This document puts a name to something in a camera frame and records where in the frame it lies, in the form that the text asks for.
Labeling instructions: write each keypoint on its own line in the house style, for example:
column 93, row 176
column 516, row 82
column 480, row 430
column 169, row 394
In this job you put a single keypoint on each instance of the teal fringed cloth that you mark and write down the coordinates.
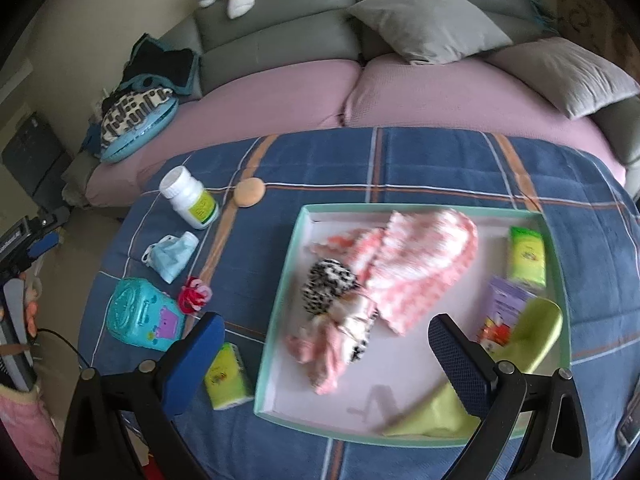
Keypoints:
column 539, row 7

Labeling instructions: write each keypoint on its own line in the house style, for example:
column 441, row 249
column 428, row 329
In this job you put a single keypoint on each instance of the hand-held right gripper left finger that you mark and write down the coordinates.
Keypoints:
column 192, row 365

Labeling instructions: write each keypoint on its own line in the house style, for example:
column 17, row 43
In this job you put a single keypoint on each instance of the leopard print scrunchie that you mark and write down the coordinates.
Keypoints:
column 327, row 285

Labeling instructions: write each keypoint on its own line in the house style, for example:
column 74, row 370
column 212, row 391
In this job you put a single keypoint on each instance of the black blanket with teal edge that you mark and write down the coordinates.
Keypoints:
column 165, row 62

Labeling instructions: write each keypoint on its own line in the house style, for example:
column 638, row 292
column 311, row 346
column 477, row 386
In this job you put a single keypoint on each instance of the person's left hand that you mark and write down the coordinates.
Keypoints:
column 32, row 310

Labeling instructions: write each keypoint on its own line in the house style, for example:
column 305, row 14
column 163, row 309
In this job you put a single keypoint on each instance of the teal box tray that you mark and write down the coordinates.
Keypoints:
column 310, row 405

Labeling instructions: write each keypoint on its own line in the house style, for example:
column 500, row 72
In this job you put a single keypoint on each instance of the teal wet wipes pack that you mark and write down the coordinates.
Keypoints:
column 145, row 317

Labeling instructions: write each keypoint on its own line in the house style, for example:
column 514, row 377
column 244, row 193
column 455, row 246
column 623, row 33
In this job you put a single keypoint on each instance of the grey sofa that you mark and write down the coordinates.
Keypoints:
column 280, row 35

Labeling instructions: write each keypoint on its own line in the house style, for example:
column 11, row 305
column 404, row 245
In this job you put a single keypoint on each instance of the beige makeup sponge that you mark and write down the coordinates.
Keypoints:
column 249, row 192

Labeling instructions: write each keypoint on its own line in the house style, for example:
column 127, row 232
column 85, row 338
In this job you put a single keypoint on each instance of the pink sofa cover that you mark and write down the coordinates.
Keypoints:
column 280, row 90

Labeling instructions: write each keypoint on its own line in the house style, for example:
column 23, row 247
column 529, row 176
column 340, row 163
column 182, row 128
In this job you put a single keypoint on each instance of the white pill bottle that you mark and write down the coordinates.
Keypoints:
column 192, row 202

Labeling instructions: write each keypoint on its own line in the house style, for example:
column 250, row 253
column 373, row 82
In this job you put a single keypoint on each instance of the green tissue pack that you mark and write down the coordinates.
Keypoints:
column 227, row 375
column 527, row 255

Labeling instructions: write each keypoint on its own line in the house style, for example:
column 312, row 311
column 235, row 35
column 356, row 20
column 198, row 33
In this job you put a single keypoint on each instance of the blue cloth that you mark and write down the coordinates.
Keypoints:
column 92, row 140

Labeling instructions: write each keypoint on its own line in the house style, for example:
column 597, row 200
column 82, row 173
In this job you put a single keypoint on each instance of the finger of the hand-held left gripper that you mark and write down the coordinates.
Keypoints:
column 44, row 245
column 50, row 219

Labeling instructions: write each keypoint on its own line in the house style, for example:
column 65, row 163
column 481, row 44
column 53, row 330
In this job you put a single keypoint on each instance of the grey pillow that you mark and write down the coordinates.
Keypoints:
column 430, row 20
column 622, row 125
column 565, row 75

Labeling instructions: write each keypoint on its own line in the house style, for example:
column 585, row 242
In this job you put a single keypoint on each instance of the patterned beige curtain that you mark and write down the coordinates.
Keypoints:
column 590, row 10

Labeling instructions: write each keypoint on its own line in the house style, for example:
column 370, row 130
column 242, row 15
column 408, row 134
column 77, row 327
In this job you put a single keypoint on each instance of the purple snack packet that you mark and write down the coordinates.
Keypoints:
column 505, row 300

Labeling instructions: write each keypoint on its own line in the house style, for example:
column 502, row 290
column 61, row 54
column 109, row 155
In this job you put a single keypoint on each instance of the pink scrunchie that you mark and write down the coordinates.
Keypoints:
column 325, row 365

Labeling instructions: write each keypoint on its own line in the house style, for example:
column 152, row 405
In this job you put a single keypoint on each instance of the blue face mask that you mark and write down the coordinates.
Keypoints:
column 172, row 257

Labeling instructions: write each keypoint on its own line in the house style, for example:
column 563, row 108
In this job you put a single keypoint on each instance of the pink and white wavy cloth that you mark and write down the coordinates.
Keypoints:
column 425, row 260

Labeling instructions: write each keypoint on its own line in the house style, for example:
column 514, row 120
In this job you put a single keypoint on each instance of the dark cabinet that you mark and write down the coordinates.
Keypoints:
column 35, row 160

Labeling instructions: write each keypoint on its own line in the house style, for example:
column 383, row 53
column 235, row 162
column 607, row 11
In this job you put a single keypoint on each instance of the person's left forearm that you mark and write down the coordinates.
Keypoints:
column 25, row 435

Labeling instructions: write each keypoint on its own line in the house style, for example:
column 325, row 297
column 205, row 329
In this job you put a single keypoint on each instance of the black and white patterned cushion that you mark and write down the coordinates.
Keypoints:
column 130, row 112

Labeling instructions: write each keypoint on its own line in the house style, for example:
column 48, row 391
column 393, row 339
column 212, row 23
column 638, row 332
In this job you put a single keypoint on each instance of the blue plaid tablecloth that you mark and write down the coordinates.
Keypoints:
column 425, row 170

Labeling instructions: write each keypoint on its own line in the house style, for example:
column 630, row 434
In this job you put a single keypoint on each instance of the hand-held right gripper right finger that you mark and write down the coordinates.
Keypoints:
column 457, row 360

